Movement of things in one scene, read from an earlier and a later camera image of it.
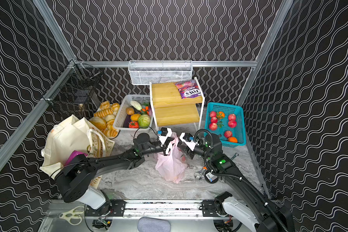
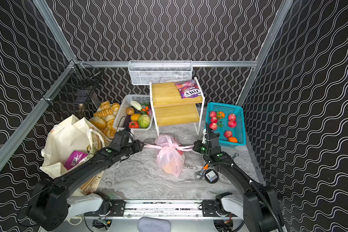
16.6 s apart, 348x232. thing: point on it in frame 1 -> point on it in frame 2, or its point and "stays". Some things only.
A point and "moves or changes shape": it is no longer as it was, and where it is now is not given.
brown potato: (130, 111) stays
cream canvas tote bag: (73, 135) stays
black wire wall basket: (72, 95) stays
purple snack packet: (73, 153) stays
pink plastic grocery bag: (171, 163) moves or changes shape
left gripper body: (164, 146) -> (136, 145)
